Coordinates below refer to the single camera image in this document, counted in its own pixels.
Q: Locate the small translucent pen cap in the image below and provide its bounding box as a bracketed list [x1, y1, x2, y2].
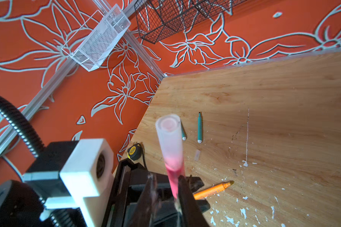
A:
[194, 149, 201, 162]

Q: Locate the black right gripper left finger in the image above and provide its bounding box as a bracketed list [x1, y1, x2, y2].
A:
[127, 174, 159, 227]

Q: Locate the black corrugated cable conduit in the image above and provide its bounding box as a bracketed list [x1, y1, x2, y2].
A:
[0, 92, 46, 158]

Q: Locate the yellow black tape measure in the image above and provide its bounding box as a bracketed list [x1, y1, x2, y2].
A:
[127, 143, 144, 161]

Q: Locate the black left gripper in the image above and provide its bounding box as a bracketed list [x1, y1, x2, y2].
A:
[102, 158, 211, 227]

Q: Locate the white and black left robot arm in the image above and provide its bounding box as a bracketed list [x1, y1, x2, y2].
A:
[0, 139, 210, 227]

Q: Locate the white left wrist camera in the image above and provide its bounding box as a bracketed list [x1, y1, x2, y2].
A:
[22, 138, 115, 227]

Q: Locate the clear plastic bin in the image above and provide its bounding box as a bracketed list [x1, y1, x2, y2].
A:
[62, 4, 131, 72]

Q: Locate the green marker pen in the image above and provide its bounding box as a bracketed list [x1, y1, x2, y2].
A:
[197, 112, 203, 143]
[181, 122, 187, 141]

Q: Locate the pink highlighter pen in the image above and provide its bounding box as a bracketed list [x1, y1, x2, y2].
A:
[165, 159, 185, 199]

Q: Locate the orange highlighter pen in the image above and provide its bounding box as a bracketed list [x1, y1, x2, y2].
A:
[194, 181, 234, 200]

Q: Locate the black wire basket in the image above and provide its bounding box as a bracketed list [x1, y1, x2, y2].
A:
[134, 0, 244, 44]

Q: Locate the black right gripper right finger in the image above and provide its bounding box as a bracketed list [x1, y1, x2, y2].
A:
[177, 176, 210, 227]

